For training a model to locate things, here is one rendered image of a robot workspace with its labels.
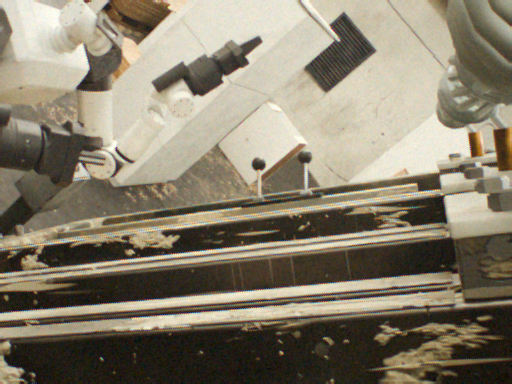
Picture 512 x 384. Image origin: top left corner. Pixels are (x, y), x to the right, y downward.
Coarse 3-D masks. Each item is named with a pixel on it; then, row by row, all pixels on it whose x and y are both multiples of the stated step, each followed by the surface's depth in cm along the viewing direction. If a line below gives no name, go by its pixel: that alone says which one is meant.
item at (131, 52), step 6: (114, 36) 518; (126, 42) 535; (132, 42) 548; (126, 48) 524; (132, 48) 538; (138, 48) 550; (126, 54) 513; (132, 54) 526; (138, 54) 541; (126, 60) 503; (132, 60) 515; (120, 66) 507; (126, 66) 503; (114, 72) 507; (120, 72) 504; (114, 78) 504
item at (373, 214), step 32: (448, 160) 75; (480, 160) 68; (416, 192) 78; (192, 224) 83; (224, 224) 79; (256, 224) 78; (288, 224) 77; (320, 224) 76; (352, 224) 75; (384, 224) 74; (416, 224) 73; (0, 256) 90; (32, 256) 88; (64, 256) 86; (96, 256) 85; (128, 256) 84
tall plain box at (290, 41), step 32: (224, 0) 374; (256, 0) 368; (288, 0) 362; (192, 32) 382; (224, 32) 375; (256, 32) 369; (288, 32) 363; (320, 32) 404; (160, 64) 389; (256, 64) 376; (288, 64) 418; (128, 96) 397; (224, 96) 389; (256, 96) 434; (128, 128) 398; (192, 128) 402; (224, 128) 451; (160, 160) 416; (192, 160) 469
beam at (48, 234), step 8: (72, 224) 177; (80, 224) 173; (88, 224) 177; (96, 224) 181; (32, 232) 165; (40, 232) 159; (48, 232) 159; (56, 232) 162; (0, 240) 153; (8, 240) 148; (16, 240) 146; (24, 240) 149; (32, 240) 152; (40, 240) 155; (48, 240) 158
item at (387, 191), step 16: (352, 192) 142; (368, 192) 138; (384, 192) 137; (400, 192) 136; (240, 208) 148; (256, 208) 146; (272, 208) 145; (288, 208) 144; (128, 224) 156; (144, 224) 154; (160, 224) 153
